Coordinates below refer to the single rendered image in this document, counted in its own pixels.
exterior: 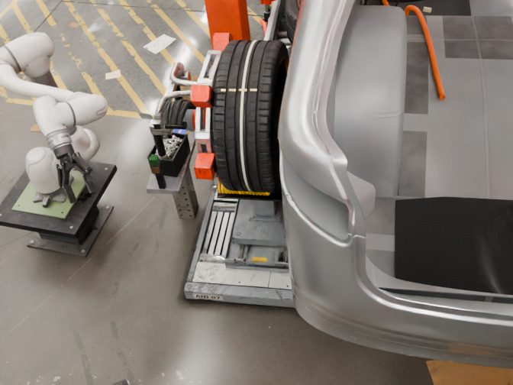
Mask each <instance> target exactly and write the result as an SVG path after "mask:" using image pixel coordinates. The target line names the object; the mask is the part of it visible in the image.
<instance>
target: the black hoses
mask: <svg viewBox="0 0 513 385"><path fill-rule="evenodd" d="M187 109H196V107H195V106H194V105H193V104H192V103H191V101H190V100H187V99H180V100H177V101H171V102H169V104H168V106H167V108H166V123H165V125H164V126H165V129H184V130H185V129H186V128H187V122H186V121H183V119H184V116H185V113H186V110H187Z"/></svg>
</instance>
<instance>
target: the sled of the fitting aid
mask: <svg viewBox="0 0 513 385"><path fill-rule="evenodd" d="M239 205H240V199H238V200H237V205H236V209H235V213H234V219H233V222H232V226H231V232H230V235H229V239H228V243H227V249H226V252H225V256H224V262H225V266H226V268H233V269H243V270H263V271H274V272H284V273H289V262H288V255H287V249H286V247H277V246H266V245H254V244H234V243H233V241H232V236H233V232H234V226H235V222H236V218H237V212H238V209H239Z"/></svg>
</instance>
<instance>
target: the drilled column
mask: <svg viewBox="0 0 513 385"><path fill-rule="evenodd" d="M172 195H173V194H172ZM173 200H174V203H175V206H176V211H177V213H178V216H179V218H192V219H195V218H196V215H197V212H198V207H199V206H198V200H197V196H196V193H195V187H194V183H193V180H192V174H191V171H190V168H188V170H187V173H186V177H185V180H184V183H183V185H182V190H181V193H180V195H173ZM181 215H183V216H181Z"/></svg>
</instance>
